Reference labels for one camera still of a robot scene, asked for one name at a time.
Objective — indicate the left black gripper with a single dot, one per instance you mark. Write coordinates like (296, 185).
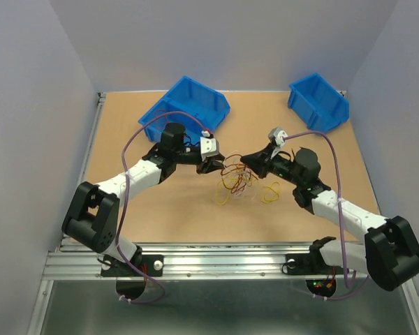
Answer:
(210, 165)

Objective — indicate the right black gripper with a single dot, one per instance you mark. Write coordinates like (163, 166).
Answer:
(258, 161)

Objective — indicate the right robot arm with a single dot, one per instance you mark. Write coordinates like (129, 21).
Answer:
(387, 251)

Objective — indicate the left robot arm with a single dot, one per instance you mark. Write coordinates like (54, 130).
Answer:
(92, 216)

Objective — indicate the large divided blue bin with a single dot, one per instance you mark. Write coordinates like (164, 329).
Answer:
(203, 103)

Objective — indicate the small blue bin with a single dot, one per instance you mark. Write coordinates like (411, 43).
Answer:
(318, 104)

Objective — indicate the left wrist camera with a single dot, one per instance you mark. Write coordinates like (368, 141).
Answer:
(209, 146)

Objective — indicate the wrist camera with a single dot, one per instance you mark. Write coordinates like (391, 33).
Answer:
(209, 146)
(277, 137)

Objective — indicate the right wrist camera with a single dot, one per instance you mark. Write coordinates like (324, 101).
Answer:
(277, 137)

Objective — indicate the aluminium frame rail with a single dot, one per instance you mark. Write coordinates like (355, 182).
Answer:
(180, 219)

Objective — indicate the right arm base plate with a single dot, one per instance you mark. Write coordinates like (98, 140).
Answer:
(299, 264)

